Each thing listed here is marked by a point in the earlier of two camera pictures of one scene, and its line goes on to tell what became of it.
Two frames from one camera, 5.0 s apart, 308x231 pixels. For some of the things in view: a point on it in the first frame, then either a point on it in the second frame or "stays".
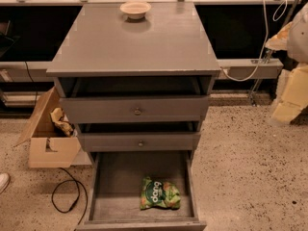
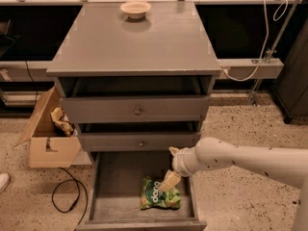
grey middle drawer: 141,141 stays
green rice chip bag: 157,193 stays
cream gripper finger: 279,41 to 173,151
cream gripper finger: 295,96 to 171,179
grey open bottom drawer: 115,188 stays
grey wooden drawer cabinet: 135,86 stays
